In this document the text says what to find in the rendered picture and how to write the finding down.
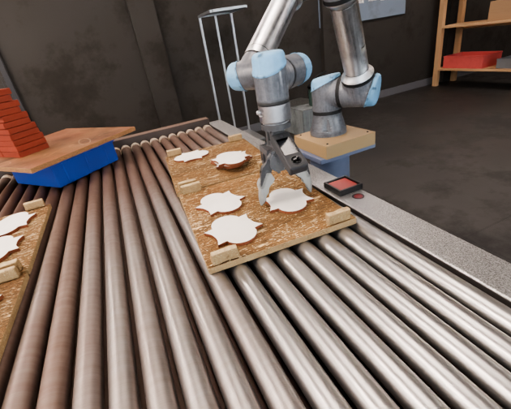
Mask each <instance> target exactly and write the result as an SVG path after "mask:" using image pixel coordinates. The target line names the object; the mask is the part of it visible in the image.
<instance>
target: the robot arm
mask: <svg viewBox="0 0 511 409"><path fill-rule="evenodd" d="M305 1H306V0H271V2H270V3H269V5H268V8H267V10H266V12H265V13H264V16H263V18H262V20H261V21H260V24H259V26H258V28H257V29H256V31H255V34H254V36H253V38H252V39H251V41H250V43H249V45H248V47H247V49H246V51H245V53H244V55H243V57H242V59H241V61H236V62H232V63H231V64H230V65H229V66H228V68H227V71H226V79H227V82H228V84H229V86H230V87H231V88H232V89H233V90H235V91H248V90H255V94H256V100H257V105H258V111H256V114H257V115H259V117H260V122H261V129H262V131H265V134H266V141H267V142H266V141H265V144H260V156H261V161H262V164H263V165H262V166H261V168H260V177H259V178H258V181H257V187H258V189H259V201H260V205H262V206H263V204H264V203H265V202H266V197H267V195H268V193H269V188H270V186H271V185H272V184H273V182H274V180H275V178H274V177H273V175H272V174H271V173H272V170H274V171H276V172H277V173H278V174H280V173H281V171H282V170H287V172H288V174H289V175H293V174H296V175H297V176H298V177H300V178H301V180H302V182H304V183H305V186H306V188H307V190H308V191H309V192H311V191H312V183H311V176H310V170H309V167H308V162H307V160H306V158H305V157H304V156H303V154H302V153H301V151H300V149H299V148H298V146H297V144H296V143H295V142H294V140H293V138H292V137H291V135H290V133H289V132H288V131H287V132H284V129H286V128H288V127H290V126H291V123H290V119H291V112H290V99H289V89H291V88H294V87H296V86H299V85H301V84H303V83H304V82H305V81H307V80H308V79H309V77H310V76H311V72H312V64H311V60H310V59H309V57H308V56H306V55H305V54H303V53H292V54H288V55H285V53H284V51H283V50H278V49H277V48H278V46H279V44H280V42H281V39H282V38H283V36H284V34H285V31H286V29H287V27H288V25H289V23H290V21H291V18H292V16H293V14H294V12H295V11H297V10H298V9H299V8H300V7H301V5H302V3H303V2H305ZM322 1H323V4H324V6H325V7H327V8H329V9H330V13H331V16H332V20H333V26H334V31H335V34H336V38H337V44H338V49H339V52H340V56H341V63H342V66H343V70H344V72H343V74H342V75H341V73H340V72H337V73H332V74H329V75H323V76H321V77H318V78H315V79H314V80H313V81H312V82H311V99H312V110H313V119H312V123H311V129H310V134H311V136H312V137H315V138H331V137H336V136H341V135H343V134H345V133H346V132H347V130H346V124H345V120H344V118H343V116H342V112H341V108H346V107H363V108H364V107H368V106H374V105H375V104H376V103H377V101H378V98H379V95H380V87H381V74H380V73H376V74H375V72H374V68H373V66H372V65H370V64H368V60H367V50H366V45H365V40H364V34H363V25H362V19H361V14H360V9H359V0H322ZM262 155H263V156H262Z"/></svg>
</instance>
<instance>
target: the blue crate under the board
mask: <svg viewBox="0 0 511 409"><path fill-rule="evenodd" d="M113 141H114V140H111V141H109V142H107V143H104V144H102V145H99V146H97V147H95V148H93V149H89V150H88V151H86V152H83V153H80V154H78V155H76V156H74V157H71V158H68V159H66V160H64V161H61V162H59V163H57V164H54V165H52V166H49V167H47V168H45V169H43V170H39V171H37V172H36V173H33V174H29V173H19V172H12V174H13V175H14V177H15V179H16V181H17V183H22V184H30V185H37V186H46V187H64V186H66V185H67V184H69V183H72V182H74V181H76V180H77V179H81V178H83V177H84V176H86V175H88V174H91V173H92V172H94V171H96V170H99V169H100V168H102V167H104V166H107V165H109V164H110V163H112V162H115V161H117V160H118V156H117V153H116V151H115V148H114V145H113Z"/></svg>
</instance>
